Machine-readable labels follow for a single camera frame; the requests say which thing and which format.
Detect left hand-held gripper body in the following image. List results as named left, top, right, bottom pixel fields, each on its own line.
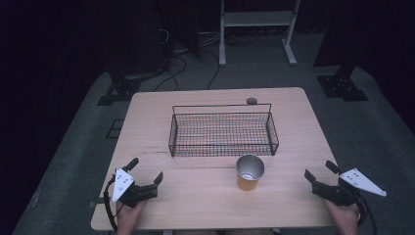
left=112, top=167, right=160, bottom=209

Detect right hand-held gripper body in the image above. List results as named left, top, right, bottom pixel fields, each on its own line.
left=311, top=167, right=388, bottom=208

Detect orange cup with silver inside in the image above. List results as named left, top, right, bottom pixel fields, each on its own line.
left=235, top=154, right=266, bottom=193

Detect black wire basket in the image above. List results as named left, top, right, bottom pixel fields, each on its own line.
left=167, top=103, right=281, bottom=159

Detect person's left hand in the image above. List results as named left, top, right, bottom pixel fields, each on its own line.
left=115, top=199, right=149, bottom=230

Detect person's right hand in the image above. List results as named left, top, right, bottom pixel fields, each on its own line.
left=324, top=199, right=361, bottom=230

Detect black metal stand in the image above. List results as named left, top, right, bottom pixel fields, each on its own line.
left=313, top=0, right=370, bottom=103
left=96, top=58, right=164, bottom=107

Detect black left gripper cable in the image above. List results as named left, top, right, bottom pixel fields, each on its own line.
left=103, top=175, right=119, bottom=232

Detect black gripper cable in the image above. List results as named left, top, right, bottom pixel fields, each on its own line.
left=103, top=175, right=119, bottom=232
left=355, top=195, right=379, bottom=235

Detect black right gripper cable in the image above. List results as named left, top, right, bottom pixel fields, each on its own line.
left=355, top=195, right=379, bottom=235

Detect black floor cable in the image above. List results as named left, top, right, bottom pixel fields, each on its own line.
left=152, top=54, right=189, bottom=93
left=206, top=48, right=221, bottom=91

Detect white floor cables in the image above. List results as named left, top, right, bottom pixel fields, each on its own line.
left=197, top=30, right=223, bottom=47

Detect white metal desk frame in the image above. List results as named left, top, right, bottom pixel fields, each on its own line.
left=218, top=0, right=301, bottom=68

